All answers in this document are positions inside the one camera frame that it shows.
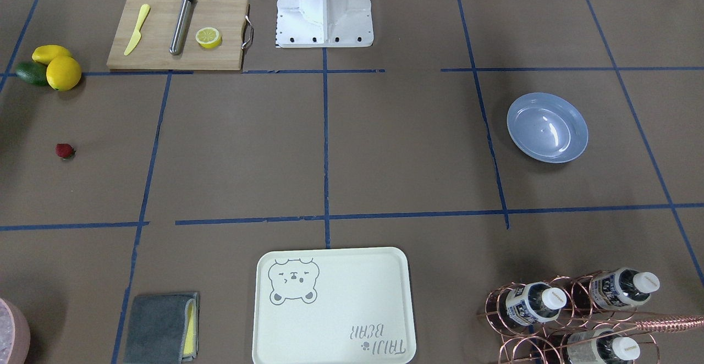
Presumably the green avocado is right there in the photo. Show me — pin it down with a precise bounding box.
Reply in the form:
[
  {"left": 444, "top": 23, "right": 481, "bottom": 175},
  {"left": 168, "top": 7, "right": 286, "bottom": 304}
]
[{"left": 15, "top": 61, "right": 50, "bottom": 86}]

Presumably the red strawberry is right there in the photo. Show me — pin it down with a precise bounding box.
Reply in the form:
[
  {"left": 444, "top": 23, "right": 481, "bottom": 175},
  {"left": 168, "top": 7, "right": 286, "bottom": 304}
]
[{"left": 55, "top": 143, "right": 76, "bottom": 159}]

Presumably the bamboo cutting board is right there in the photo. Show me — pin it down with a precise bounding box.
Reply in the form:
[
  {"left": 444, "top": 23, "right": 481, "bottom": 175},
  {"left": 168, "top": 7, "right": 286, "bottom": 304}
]
[{"left": 107, "top": 0, "right": 251, "bottom": 71}]

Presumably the lower bottle white cap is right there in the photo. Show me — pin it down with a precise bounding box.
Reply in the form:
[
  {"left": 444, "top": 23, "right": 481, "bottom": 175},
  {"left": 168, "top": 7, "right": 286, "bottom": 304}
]
[{"left": 565, "top": 328, "right": 641, "bottom": 363}]

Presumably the yellow lemon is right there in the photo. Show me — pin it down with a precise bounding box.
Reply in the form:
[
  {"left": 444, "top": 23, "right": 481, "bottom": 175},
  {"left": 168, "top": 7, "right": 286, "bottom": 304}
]
[{"left": 46, "top": 56, "right": 83, "bottom": 91}]

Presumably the lemon half slice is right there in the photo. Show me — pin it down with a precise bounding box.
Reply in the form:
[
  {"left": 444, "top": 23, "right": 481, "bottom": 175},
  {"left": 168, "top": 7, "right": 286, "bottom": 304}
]
[{"left": 195, "top": 27, "right": 222, "bottom": 49}]

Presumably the blue plate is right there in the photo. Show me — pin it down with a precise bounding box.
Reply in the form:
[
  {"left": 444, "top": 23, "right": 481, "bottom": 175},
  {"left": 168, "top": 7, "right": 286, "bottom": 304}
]
[{"left": 506, "top": 92, "right": 589, "bottom": 164}]

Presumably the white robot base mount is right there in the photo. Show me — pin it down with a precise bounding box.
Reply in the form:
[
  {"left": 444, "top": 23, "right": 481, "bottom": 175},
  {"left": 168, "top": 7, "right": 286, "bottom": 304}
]
[{"left": 275, "top": 0, "right": 375, "bottom": 48}]

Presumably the yellow mango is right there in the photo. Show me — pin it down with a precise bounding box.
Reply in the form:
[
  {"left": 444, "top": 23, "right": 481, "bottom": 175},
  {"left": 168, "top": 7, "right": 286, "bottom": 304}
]
[{"left": 32, "top": 44, "right": 73, "bottom": 65}]

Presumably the grey yellow cleaning cloth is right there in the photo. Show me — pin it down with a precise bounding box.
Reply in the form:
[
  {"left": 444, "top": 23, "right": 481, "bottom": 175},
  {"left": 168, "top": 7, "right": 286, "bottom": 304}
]
[{"left": 123, "top": 291, "right": 200, "bottom": 363}]

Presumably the yellow plastic knife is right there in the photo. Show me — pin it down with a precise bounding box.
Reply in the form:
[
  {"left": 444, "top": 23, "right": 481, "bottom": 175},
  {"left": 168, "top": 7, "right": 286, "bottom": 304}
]
[{"left": 123, "top": 4, "right": 151, "bottom": 56}]

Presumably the steel cylinder black cap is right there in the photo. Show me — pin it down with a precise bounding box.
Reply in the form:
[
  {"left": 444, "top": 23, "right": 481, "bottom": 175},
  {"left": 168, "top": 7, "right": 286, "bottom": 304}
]
[{"left": 169, "top": 0, "right": 195, "bottom": 56}]

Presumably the pink container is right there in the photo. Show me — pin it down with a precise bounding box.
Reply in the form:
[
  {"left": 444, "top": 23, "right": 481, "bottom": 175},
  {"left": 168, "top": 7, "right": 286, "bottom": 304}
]
[{"left": 1, "top": 299, "right": 31, "bottom": 363}]

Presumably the cream bear tray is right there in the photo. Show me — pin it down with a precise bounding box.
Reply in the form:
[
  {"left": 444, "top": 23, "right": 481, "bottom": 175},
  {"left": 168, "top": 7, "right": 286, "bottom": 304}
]
[{"left": 252, "top": 247, "right": 417, "bottom": 363}]

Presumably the copper wire bottle rack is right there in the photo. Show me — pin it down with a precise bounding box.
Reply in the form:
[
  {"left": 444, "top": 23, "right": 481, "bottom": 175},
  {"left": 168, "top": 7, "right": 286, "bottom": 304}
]
[{"left": 477, "top": 271, "right": 702, "bottom": 363}]

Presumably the bottle white cap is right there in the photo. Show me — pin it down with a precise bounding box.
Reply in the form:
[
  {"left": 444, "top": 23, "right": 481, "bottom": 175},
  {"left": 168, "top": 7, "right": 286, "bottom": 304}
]
[
  {"left": 588, "top": 267, "right": 661, "bottom": 311},
  {"left": 565, "top": 328, "right": 641, "bottom": 363},
  {"left": 502, "top": 282, "right": 568, "bottom": 327}
]

